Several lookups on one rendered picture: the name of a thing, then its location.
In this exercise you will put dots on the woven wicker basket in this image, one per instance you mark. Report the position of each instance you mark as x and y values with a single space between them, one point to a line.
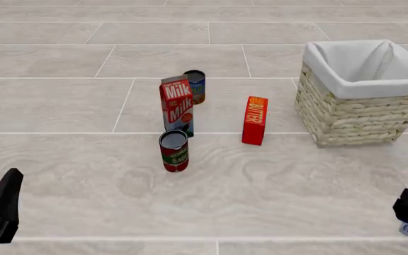
352 119

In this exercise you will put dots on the white cloth basket liner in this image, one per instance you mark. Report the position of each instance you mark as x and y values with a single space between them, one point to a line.
352 66

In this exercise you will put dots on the red green tomato sauce can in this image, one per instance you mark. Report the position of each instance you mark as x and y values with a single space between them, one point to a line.
174 152

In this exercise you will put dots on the red white milk carton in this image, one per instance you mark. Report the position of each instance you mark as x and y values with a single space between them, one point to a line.
176 106

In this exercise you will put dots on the small white blue box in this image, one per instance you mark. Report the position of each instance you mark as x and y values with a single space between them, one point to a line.
407 228

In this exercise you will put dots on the blue soup can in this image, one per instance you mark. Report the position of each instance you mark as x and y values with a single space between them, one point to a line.
197 86

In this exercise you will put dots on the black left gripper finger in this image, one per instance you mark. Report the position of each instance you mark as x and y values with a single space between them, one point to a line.
5 195

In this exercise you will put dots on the red butter box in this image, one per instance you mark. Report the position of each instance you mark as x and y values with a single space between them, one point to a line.
255 120

